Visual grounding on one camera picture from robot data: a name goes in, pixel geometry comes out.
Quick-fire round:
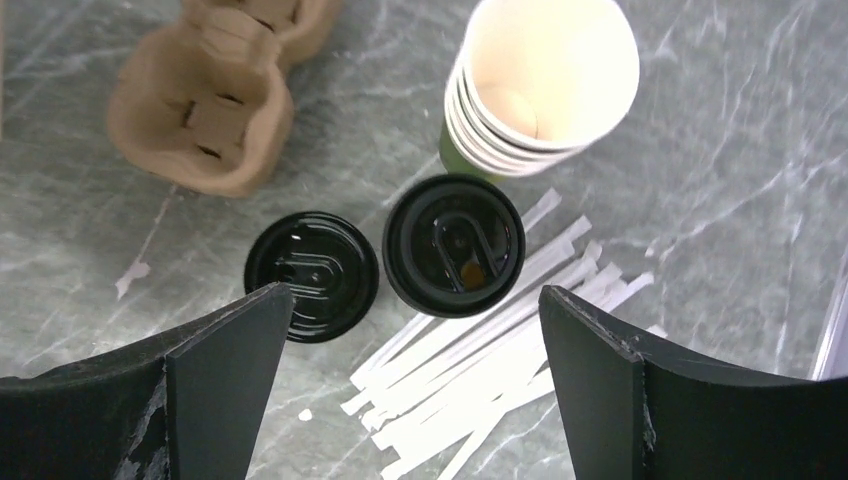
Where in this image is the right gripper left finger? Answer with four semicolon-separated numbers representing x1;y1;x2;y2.
1;284;293;479

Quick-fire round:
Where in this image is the pile of wrapped straws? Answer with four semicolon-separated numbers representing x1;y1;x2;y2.
341;216;654;479

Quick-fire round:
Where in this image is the cardboard cup carrier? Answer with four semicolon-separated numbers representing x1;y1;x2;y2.
106;0;342;197

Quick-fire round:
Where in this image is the stack of paper cups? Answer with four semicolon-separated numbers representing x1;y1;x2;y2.
439;1;640;179

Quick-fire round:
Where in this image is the stack of black lids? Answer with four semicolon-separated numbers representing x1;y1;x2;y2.
243;211;380;344

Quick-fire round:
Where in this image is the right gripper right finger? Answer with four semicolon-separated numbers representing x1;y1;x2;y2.
539;286;847;479

